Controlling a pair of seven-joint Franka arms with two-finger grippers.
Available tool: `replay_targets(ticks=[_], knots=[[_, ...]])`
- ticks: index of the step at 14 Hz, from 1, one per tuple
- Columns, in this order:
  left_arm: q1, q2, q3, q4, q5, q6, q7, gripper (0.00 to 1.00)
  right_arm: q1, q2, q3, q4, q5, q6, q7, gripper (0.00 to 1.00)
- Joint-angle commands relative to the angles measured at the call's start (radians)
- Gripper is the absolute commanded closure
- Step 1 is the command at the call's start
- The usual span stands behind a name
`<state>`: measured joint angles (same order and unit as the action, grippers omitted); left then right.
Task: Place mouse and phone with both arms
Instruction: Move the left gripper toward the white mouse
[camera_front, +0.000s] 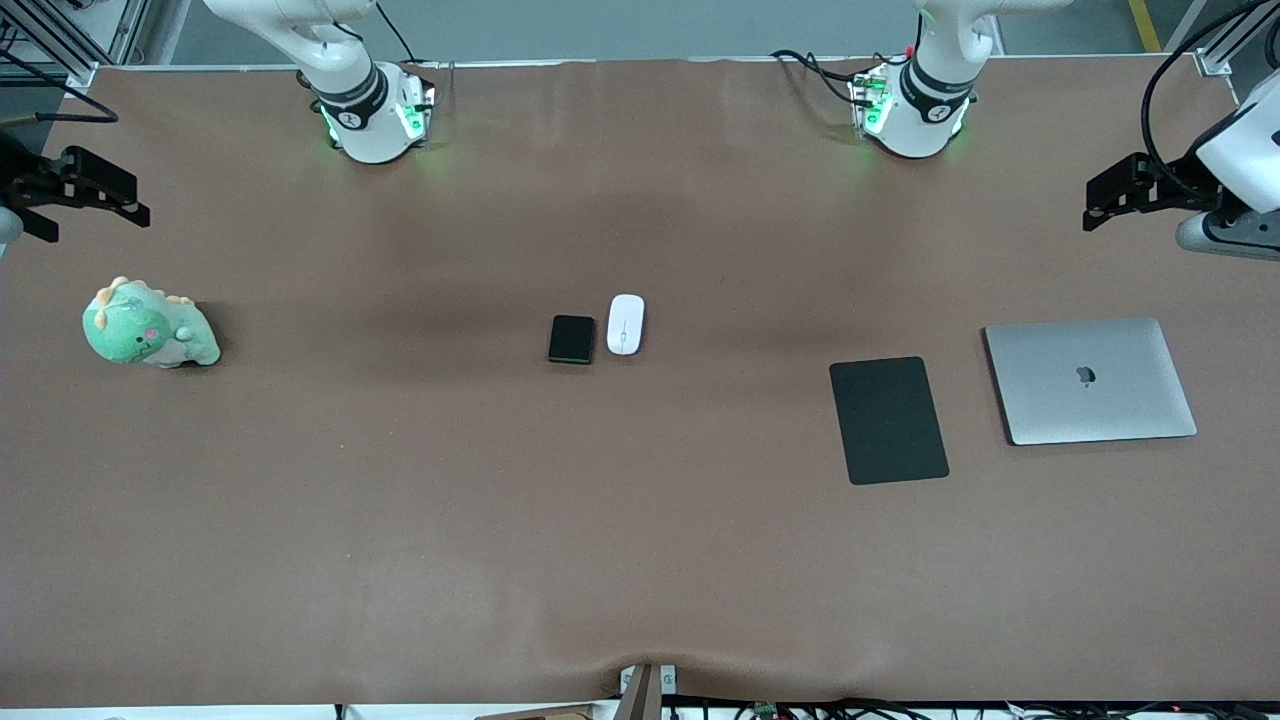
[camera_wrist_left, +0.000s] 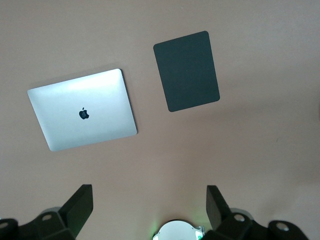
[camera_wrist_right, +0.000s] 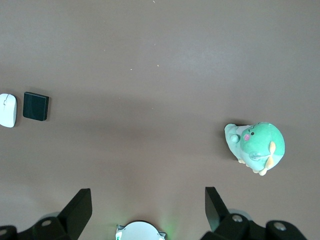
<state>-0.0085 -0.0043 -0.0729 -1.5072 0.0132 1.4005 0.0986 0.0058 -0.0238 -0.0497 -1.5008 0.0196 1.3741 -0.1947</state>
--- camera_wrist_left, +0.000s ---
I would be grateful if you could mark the silver closed laptop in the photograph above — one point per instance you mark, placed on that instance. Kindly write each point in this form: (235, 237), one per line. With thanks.
(75, 100)

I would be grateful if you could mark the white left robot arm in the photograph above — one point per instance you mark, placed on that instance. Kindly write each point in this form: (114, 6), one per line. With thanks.
(177, 231)

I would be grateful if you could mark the black mouse pad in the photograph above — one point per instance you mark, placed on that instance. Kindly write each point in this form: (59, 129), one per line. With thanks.
(186, 72)

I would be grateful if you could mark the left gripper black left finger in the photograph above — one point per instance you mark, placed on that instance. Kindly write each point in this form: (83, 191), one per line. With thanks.
(75, 207)

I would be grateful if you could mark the brown table cover mat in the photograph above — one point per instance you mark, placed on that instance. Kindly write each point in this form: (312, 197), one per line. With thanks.
(250, 150)

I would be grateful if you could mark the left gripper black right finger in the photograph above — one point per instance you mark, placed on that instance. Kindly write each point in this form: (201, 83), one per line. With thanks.
(217, 210)

